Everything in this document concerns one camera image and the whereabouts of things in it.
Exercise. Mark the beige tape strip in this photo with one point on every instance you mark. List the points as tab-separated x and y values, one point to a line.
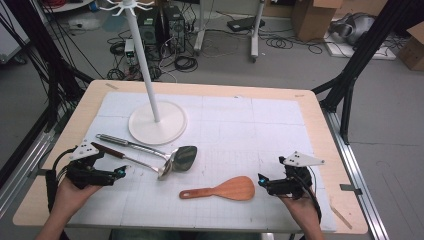
112	86

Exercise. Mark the aluminium rail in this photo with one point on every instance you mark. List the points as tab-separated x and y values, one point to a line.
350	160
26	166

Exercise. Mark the black computer tower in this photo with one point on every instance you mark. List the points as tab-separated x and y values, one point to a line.
174	28
150	26

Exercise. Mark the black flat case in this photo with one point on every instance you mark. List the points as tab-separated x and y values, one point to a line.
241	24

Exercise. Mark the white grid mat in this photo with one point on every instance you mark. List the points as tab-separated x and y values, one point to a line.
233	133

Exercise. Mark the white utensil rack stand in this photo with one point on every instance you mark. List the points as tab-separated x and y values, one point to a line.
141	60

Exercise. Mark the large metal ladle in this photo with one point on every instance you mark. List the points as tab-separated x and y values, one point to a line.
185	158

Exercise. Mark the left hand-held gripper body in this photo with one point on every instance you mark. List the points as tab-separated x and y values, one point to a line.
83	173

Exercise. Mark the wooden rice paddle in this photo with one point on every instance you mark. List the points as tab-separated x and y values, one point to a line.
233	189

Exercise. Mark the cardboard box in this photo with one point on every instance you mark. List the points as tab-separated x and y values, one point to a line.
413	50
313	20

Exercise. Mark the black metal frame strut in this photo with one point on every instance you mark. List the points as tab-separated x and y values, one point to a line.
30	20
366	50

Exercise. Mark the thin wooden stick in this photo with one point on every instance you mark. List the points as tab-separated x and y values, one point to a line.
340	216

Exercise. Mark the person's right hand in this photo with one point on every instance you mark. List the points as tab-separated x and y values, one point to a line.
306	210

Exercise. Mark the white mobile stand frame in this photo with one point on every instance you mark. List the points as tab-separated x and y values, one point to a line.
256	36

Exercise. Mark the round white table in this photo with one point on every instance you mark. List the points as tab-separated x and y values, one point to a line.
76	6

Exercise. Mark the person's left hand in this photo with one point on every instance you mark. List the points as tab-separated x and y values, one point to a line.
68	200

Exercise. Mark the grey bag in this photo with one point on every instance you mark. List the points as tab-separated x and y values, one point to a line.
356	26

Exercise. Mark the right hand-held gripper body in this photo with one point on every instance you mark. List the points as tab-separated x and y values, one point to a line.
293	186

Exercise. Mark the white floor board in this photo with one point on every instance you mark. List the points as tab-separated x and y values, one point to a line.
336	50

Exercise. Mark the black metal bracket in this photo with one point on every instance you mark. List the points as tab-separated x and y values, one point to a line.
350	188

